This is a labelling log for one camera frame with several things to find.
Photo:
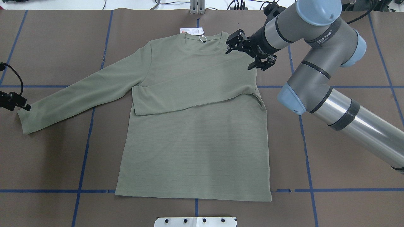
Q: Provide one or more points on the white paper clothing tag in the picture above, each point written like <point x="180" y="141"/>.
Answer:
<point x="193" y="31"/>

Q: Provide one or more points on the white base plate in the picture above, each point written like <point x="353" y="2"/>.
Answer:
<point x="221" y="221"/>

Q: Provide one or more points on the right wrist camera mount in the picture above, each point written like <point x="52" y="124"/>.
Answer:
<point x="273" y="9"/>

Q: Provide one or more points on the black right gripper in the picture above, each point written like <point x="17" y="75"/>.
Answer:
<point x="258" y="44"/>

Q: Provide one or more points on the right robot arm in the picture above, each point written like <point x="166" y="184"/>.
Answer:
<point x="334" y="44"/>

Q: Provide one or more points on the green long-sleeve shirt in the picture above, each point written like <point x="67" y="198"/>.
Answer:
<point x="197" y="125"/>

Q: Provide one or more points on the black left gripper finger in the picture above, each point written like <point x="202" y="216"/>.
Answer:
<point x="11" y="100"/>

